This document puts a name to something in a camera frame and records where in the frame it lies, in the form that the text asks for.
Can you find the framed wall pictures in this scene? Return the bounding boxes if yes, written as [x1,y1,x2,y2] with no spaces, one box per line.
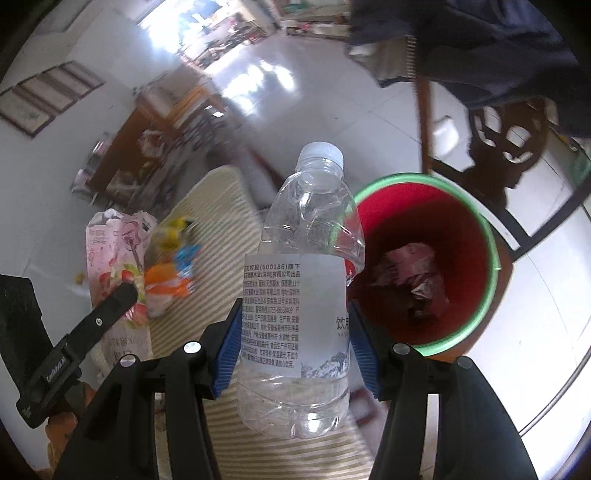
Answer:
[0,60,105,138]

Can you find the person's left hand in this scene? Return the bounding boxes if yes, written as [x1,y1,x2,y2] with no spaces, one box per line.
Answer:
[45,382,96,478]

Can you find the clear plastic water bottle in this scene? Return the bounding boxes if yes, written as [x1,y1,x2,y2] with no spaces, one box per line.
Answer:
[236,142,365,439]

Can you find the brown wooden chair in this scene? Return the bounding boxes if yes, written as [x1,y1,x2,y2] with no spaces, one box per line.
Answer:
[85,85,226,204]

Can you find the red green trash bin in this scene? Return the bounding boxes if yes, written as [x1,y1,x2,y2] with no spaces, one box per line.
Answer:
[348,173,500,356]

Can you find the dark wooden side chair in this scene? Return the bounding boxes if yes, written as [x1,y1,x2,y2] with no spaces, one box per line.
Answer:
[407,37,590,260]

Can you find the crumpled pink foil wrapper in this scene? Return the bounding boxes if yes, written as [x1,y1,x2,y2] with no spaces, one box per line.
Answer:
[370,243,449,318]

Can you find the pink white snack pouch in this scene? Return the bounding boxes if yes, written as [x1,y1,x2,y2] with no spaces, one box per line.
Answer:
[86,209,157,367]

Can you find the orange snack bag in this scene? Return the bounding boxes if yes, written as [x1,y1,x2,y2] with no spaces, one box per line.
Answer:
[144,216,200,319]

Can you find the blue jacket on chair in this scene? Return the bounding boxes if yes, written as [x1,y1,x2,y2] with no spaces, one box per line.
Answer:
[348,1,590,138]

